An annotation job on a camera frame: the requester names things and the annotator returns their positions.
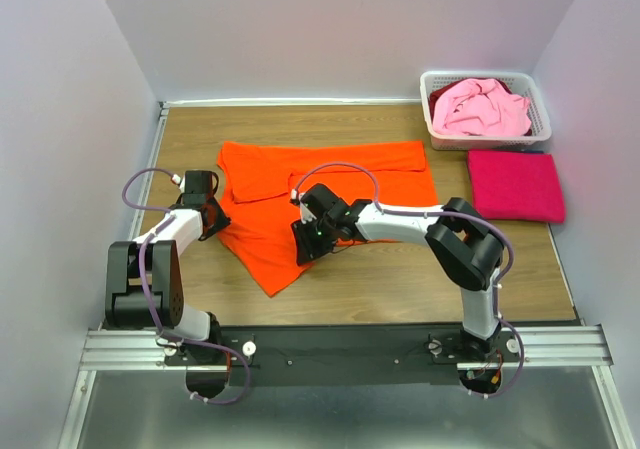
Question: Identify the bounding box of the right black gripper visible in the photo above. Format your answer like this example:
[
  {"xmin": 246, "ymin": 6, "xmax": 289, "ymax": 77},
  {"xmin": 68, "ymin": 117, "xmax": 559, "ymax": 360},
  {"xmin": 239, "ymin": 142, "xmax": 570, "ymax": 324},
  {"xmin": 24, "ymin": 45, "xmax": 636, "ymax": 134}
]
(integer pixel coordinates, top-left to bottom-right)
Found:
[{"xmin": 290, "ymin": 216, "xmax": 337, "ymax": 267}]

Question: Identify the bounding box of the orange t-shirt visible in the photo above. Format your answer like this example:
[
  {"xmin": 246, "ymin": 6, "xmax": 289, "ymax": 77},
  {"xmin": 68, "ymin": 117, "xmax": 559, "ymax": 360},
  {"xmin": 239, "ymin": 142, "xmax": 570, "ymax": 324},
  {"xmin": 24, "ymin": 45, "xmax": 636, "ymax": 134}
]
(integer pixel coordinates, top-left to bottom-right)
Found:
[{"xmin": 218, "ymin": 141, "xmax": 438, "ymax": 296}]

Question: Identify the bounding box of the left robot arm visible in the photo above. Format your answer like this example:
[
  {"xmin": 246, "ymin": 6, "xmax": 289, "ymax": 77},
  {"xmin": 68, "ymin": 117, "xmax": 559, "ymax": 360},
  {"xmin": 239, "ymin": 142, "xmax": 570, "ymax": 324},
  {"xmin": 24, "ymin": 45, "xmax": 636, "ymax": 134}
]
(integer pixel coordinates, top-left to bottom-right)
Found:
[{"xmin": 105, "ymin": 167, "xmax": 234, "ymax": 364}]

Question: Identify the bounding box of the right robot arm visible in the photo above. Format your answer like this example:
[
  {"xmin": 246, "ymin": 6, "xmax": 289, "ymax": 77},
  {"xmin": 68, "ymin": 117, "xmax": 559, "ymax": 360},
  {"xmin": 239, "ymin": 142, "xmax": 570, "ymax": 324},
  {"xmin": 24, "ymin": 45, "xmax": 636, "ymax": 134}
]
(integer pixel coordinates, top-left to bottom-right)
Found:
[{"xmin": 291, "ymin": 184, "xmax": 514, "ymax": 361}]

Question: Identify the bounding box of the pink t-shirt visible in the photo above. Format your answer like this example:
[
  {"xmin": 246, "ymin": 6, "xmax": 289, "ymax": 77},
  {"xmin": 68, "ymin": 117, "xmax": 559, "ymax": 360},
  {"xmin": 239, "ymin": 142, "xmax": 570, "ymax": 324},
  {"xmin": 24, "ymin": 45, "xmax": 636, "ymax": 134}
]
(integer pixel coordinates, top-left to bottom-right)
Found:
[{"xmin": 432, "ymin": 78, "xmax": 532, "ymax": 137}]

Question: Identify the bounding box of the folded magenta t-shirt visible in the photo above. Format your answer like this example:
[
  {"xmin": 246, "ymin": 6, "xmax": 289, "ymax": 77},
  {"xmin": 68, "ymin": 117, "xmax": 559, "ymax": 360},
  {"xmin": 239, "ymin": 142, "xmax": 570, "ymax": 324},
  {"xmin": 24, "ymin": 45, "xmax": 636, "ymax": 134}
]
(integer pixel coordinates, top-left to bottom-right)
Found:
[{"xmin": 467, "ymin": 150, "xmax": 566, "ymax": 224}]

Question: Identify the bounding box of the white plastic basket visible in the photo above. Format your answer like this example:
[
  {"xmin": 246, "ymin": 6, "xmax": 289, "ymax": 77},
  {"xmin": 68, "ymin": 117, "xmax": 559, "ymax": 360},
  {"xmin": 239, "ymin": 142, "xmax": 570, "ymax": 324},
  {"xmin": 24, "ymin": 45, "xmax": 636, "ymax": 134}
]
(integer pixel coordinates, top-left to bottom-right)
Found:
[{"xmin": 419, "ymin": 69, "xmax": 552, "ymax": 150}]

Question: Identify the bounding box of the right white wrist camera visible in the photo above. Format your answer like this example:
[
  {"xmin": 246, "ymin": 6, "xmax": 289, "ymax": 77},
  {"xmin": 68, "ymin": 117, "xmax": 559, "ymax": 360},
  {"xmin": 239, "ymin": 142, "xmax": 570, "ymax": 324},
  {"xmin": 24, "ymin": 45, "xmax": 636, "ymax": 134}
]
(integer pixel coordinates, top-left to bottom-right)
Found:
[{"xmin": 290, "ymin": 189, "xmax": 316, "ymax": 224}]

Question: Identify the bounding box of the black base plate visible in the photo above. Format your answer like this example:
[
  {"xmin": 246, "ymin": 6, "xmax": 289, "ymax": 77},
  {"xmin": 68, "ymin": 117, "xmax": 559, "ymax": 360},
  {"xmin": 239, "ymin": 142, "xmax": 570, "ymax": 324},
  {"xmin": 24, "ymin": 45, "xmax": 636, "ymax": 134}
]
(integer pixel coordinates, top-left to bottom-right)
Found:
[{"xmin": 164, "ymin": 322, "xmax": 521, "ymax": 400}]

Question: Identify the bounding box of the aluminium frame rail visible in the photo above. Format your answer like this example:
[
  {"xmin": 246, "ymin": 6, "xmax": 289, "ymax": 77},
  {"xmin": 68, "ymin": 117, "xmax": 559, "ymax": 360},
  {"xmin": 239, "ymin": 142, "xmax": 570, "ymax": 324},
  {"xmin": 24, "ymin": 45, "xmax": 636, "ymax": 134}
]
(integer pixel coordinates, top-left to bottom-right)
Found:
[{"xmin": 60, "ymin": 323, "xmax": 635, "ymax": 448}]

